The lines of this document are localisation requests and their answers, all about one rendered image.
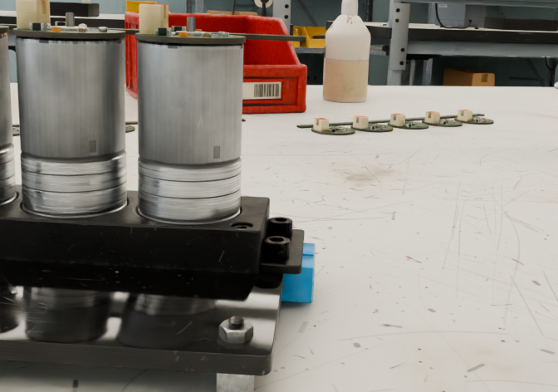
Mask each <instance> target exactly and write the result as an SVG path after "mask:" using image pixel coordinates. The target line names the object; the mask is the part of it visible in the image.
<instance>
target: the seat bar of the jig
mask: <svg viewBox="0 0 558 392"><path fill-rule="evenodd" d="M16 189H17V192H16V194H17V199H16V200H14V201H12V202H11V203H6V204H4V205H1V206H0V259H2V260H17V261H32V262H61V263H76V264H91V265H106V266H122V267H151V268H166V269H181V270H196V271H211V272H240V273H259V272H260V264H261V260H262V244H263V239H264V238H266V237H267V227H268V219H269V214H270V199H269V198H268V197H253V196H241V204H240V215H239V216H237V217H235V218H232V219H229V220H227V221H223V222H219V223H207V224H172V223H161V222H156V221H152V220H149V219H147V218H143V217H141V216H139V215H138V208H139V207H138V191H135V190H127V200H126V201H127V207H126V208H124V209H122V210H120V211H117V212H114V213H109V214H105V215H100V216H95V217H88V218H49V217H42V216H37V215H33V214H30V213H26V212H24V211H22V205H23V203H22V185H21V184H16Z"/></svg>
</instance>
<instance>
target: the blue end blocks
mask: <svg viewBox="0 0 558 392"><path fill-rule="evenodd" d="M315 256H316V245H315V244H314V243H304V247H303V258H302V268H301V273H300V274H285V273H284V284H283V291H282V297H281V301H293V302H307V303H312V302H313V295H314V279H315Z"/></svg>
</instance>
